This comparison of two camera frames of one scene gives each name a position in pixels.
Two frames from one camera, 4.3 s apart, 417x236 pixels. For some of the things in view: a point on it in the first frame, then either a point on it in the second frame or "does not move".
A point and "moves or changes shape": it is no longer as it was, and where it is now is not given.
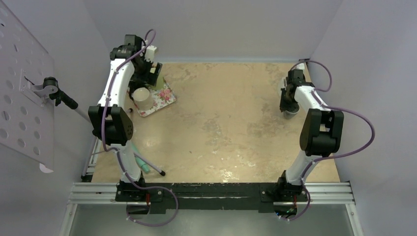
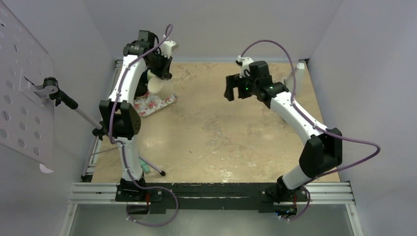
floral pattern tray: (162, 97) does not move
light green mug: (160, 82) moves or changes shape
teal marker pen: (142, 164) does not move
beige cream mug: (143, 99) to (163, 88)
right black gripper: (284, 106) to (234, 81)
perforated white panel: (27, 122) does not move
